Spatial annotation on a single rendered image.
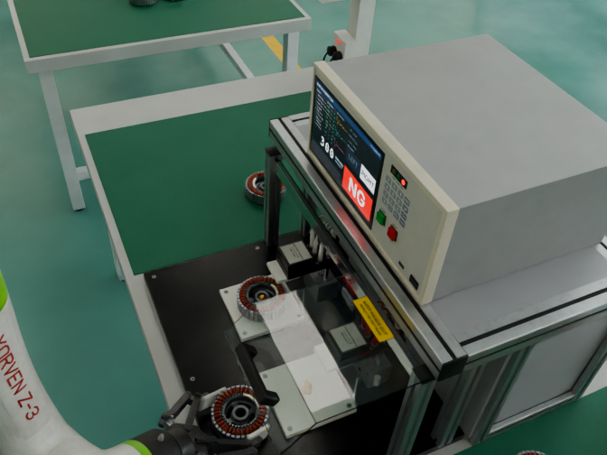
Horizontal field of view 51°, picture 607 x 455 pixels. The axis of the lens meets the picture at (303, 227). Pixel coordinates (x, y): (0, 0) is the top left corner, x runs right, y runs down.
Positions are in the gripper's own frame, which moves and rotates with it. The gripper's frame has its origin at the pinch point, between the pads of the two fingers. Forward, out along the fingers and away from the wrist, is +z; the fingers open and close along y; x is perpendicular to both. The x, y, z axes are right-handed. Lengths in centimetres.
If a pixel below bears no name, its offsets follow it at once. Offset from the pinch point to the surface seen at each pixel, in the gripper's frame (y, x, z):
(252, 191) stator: -44, 24, 44
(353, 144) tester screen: -3, 55, 5
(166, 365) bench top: -21.2, -3.9, 2.0
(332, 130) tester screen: -9, 55, 8
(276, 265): -15.4, 21.4, 19.5
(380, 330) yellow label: 17.7, 31.3, -0.3
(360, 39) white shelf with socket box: -63, 70, 101
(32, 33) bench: -166, 27, 56
